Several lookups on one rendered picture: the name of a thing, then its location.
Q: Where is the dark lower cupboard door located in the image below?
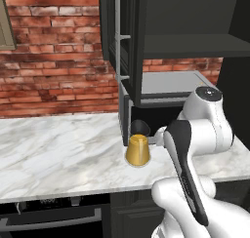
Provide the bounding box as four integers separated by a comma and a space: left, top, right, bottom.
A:
109, 189, 166, 238

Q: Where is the grey oven handle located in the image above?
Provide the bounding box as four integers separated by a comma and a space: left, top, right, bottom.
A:
0, 207, 104, 232

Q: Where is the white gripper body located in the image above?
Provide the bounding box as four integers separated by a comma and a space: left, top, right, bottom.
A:
153, 126, 170, 147

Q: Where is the black oven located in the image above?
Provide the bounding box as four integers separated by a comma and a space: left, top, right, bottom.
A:
0, 193, 112, 238

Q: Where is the beige window frame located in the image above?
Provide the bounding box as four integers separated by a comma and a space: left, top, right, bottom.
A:
0, 0, 18, 52

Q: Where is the grey cupboard door handle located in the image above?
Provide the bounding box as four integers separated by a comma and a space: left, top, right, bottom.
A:
113, 0, 132, 82

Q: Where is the dark upper cupboard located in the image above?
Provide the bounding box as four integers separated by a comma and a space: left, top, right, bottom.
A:
142, 0, 250, 60

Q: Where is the grey microwave oven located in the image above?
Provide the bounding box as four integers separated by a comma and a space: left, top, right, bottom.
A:
117, 70, 218, 147

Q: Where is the dark cupboard door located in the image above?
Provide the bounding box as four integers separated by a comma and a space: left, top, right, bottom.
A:
109, 189, 166, 238
99, 0, 148, 108

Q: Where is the yellow cup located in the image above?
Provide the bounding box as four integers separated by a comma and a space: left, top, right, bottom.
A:
125, 134, 153, 168

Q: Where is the dark tall cupboard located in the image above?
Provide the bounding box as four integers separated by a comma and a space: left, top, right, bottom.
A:
216, 56, 250, 150

